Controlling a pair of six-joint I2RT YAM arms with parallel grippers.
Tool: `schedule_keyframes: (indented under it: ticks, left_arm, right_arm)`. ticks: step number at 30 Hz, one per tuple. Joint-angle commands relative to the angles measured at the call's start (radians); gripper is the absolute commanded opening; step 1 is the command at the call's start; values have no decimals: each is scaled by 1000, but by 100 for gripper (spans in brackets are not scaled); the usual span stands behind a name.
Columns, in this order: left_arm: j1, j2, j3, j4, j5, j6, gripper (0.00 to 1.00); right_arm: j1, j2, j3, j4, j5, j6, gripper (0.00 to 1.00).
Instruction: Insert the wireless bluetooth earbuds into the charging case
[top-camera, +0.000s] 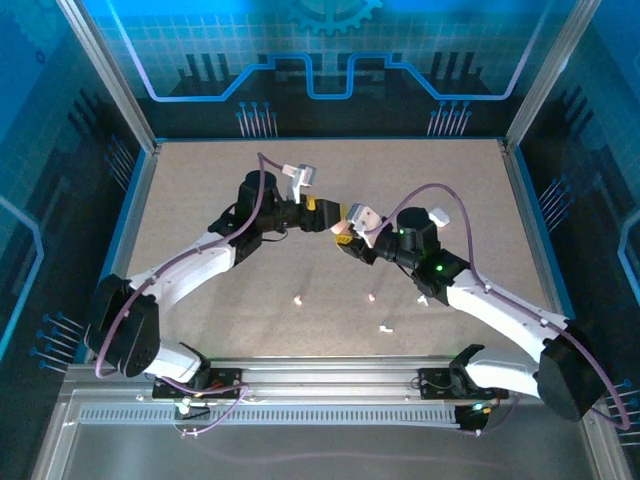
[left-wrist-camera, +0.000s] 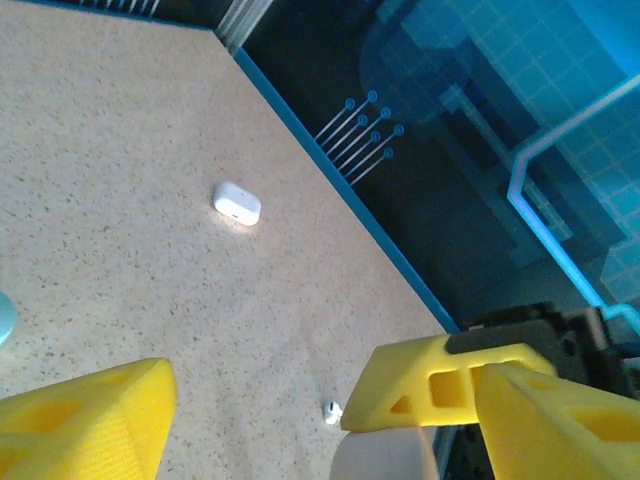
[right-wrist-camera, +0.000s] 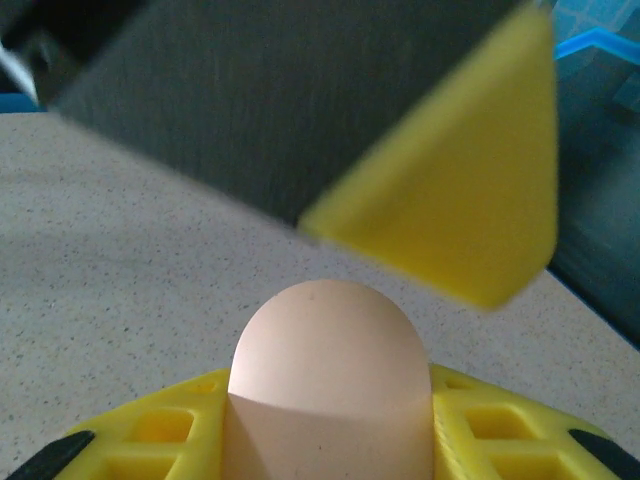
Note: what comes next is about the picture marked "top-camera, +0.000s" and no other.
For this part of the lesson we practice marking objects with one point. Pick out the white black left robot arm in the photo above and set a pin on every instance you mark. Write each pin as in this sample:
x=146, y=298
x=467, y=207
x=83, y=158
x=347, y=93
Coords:
x=190, y=270

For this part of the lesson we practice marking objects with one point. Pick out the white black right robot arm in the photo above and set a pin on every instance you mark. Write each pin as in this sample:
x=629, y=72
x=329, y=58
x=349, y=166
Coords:
x=500, y=310

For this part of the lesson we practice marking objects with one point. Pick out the grey metal panel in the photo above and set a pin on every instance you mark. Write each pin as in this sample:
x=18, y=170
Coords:
x=325, y=450

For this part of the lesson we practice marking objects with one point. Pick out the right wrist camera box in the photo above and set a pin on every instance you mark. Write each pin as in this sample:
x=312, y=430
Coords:
x=361, y=216

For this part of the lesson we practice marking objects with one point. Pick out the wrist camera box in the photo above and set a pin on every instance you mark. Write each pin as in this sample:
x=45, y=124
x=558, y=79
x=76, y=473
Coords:
x=361, y=216
x=305, y=174

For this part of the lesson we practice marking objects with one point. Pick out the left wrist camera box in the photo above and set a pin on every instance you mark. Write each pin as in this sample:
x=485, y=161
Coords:
x=305, y=174

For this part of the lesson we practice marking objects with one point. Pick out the aluminium side rail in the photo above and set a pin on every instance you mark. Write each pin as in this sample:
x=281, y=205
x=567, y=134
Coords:
x=124, y=250
x=525, y=200

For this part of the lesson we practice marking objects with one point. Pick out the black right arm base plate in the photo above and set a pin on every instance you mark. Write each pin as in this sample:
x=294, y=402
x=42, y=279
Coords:
x=435, y=382

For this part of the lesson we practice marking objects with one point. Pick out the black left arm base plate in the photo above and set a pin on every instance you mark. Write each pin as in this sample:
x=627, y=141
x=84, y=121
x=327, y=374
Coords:
x=225, y=382

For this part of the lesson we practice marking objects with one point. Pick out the aluminium corner post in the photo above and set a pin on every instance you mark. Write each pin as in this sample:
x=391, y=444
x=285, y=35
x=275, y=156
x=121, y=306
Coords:
x=114, y=80
x=549, y=75

